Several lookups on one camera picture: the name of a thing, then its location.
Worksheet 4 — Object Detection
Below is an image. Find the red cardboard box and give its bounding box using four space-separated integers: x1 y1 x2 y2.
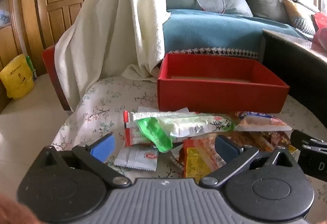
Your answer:
157 53 290 113

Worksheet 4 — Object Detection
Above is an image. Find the pink plastic bag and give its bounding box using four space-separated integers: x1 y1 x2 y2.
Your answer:
313 27 327 44

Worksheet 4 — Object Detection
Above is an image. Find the red plastic bag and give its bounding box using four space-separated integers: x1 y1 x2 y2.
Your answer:
311 12 327 33

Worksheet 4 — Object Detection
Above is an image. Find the orange patterned pillow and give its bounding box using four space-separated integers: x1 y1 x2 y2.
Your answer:
282 0 316 36

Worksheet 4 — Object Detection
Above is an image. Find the red packet with yellow label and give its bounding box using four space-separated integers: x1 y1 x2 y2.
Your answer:
183 137 228 178

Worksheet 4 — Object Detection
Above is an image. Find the green bottle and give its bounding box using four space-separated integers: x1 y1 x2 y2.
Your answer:
26 56 38 81

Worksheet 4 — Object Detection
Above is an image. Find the red white snack packet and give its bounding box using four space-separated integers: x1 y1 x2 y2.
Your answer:
123 111 159 146

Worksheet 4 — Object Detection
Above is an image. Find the white packet with red logo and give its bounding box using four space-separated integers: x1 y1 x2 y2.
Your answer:
114 146 158 171

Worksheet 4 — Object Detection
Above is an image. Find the grey cushion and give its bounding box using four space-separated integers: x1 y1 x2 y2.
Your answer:
246 0 292 26

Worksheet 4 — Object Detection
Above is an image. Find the white towel blanket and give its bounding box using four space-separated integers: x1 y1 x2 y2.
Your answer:
54 0 171 112

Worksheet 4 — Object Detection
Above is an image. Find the orange clear snack packet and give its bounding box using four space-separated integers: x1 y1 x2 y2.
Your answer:
235 115 293 133

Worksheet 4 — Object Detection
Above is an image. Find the floral cloth cover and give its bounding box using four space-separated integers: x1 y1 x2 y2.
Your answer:
51 76 327 214

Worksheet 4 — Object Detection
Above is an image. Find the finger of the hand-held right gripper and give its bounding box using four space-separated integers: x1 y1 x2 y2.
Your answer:
290 129 327 148

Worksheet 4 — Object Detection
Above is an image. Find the wooden cabinet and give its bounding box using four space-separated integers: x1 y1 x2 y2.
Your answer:
0 0 23 66

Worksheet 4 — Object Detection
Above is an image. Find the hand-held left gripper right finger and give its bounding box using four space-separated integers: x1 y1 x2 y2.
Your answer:
199 135 298 187

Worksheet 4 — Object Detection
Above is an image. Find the dark orange snack packet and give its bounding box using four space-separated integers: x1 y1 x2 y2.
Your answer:
222 131 298 153

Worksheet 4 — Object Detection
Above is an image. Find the yellow plastic bag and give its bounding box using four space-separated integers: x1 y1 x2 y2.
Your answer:
0 55 35 99

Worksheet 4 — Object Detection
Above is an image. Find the dark coffee table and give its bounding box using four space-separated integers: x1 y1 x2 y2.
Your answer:
262 29 327 135

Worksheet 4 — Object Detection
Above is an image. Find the red chair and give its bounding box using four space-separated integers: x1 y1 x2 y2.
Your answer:
41 45 72 112

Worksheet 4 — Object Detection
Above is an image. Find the wooden door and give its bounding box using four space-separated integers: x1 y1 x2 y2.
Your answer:
19 0 88 74

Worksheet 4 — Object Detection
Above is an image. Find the green white snack packet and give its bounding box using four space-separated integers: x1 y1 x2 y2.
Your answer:
134 113 235 153

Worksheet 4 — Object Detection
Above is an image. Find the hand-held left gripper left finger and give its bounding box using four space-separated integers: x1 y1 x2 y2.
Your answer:
38 133 132 187

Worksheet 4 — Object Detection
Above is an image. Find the teal blanket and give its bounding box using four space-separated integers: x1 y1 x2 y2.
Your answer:
162 9 313 58

